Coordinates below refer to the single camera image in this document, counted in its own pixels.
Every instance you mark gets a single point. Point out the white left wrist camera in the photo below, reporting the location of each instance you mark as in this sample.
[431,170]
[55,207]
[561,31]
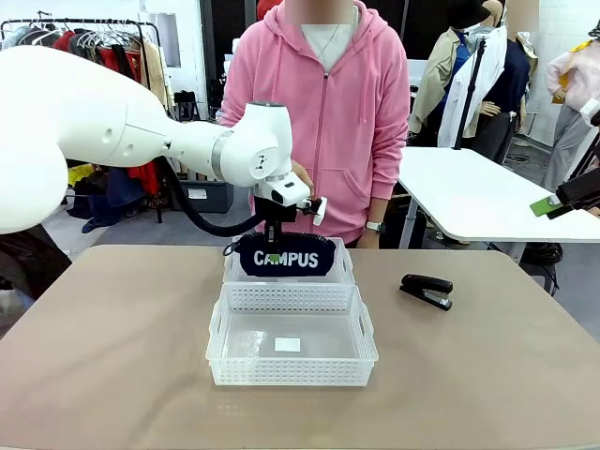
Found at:
[319,212]

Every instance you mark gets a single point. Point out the mannequin in navy dress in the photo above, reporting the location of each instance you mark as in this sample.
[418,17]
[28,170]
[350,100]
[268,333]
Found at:
[513,70]

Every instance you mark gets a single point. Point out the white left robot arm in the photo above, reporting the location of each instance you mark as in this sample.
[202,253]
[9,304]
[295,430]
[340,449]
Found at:
[70,117]

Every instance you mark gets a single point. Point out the silver wristwatch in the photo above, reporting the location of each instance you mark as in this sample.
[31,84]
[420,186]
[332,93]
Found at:
[374,227]

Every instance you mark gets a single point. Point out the black tripod pole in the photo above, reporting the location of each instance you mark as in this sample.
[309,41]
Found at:
[471,94]

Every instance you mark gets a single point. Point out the red hanging jacket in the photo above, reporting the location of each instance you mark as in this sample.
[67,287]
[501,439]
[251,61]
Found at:
[63,41]

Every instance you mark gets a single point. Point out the black stapler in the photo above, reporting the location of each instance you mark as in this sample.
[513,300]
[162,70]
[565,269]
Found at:
[426,286]

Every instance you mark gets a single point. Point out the black fabric cover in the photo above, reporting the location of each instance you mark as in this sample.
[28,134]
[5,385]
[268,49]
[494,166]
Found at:
[28,262]

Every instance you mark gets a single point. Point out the grey hanging coat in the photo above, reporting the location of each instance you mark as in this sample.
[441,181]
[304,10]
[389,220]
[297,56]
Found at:
[84,44]

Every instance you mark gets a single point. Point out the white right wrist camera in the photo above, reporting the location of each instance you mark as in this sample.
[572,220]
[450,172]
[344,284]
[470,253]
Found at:
[591,109]

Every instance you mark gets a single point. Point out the black metal clothes rack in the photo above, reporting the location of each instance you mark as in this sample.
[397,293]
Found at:
[94,22]

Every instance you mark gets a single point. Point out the white sign board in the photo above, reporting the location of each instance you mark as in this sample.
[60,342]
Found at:
[424,72]

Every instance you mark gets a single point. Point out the grey storage box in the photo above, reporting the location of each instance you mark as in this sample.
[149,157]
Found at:
[206,197]

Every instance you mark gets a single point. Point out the person's left forearm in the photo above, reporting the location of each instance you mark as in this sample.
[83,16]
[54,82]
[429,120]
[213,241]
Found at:
[382,178]

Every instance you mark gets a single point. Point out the white rectangular sticker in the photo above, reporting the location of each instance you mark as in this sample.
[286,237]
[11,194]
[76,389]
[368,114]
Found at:
[288,344]

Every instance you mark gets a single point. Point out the white perforated plastic basket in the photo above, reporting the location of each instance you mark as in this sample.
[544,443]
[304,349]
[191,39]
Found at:
[290,370]
[349,265]

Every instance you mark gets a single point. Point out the navy hanging garment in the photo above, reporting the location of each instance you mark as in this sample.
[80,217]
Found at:
[117,192]

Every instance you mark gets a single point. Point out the mannequin in white lab coat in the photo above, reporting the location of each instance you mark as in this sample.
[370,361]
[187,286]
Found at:
[464,94]

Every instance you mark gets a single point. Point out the red cap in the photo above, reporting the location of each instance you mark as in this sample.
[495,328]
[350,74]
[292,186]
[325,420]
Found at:
[267,8]

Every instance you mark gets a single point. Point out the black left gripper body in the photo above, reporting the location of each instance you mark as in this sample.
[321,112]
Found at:
[274,213]

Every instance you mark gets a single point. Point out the person's right hand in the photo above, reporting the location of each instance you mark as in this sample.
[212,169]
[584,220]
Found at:
[302,175]

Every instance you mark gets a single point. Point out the white background table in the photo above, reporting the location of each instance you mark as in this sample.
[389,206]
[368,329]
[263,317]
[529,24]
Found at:
[473,197]

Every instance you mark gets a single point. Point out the right gripper finger with green tip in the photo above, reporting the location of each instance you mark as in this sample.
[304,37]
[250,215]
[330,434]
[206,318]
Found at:
[581,187]
[576,208]

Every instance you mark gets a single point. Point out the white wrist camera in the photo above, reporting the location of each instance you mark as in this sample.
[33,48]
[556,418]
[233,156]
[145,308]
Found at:
[319,212]
[591,109]

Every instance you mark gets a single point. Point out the mannequin in beige trench coat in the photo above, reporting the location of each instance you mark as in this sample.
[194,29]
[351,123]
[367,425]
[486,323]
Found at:
[431,84]

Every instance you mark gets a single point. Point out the black hanging scarf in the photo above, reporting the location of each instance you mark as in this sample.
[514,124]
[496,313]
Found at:
[123,58]

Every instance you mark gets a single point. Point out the yellow bag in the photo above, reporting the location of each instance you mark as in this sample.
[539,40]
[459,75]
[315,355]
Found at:
[79,174]

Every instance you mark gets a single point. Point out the navy Campus pencil case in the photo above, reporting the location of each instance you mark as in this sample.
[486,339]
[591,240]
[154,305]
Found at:
[304,269]

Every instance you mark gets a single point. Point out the person in pink hoodie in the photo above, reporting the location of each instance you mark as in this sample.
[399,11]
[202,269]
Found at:
[347,117]

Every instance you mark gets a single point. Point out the black hat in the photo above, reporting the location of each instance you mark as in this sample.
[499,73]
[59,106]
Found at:
[466,11]

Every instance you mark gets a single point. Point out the beige hanging garment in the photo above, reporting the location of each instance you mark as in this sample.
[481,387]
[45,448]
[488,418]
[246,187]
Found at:
[154,79]

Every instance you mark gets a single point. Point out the person's left hand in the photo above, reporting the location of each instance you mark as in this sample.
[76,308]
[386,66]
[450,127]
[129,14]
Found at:
[369,240]

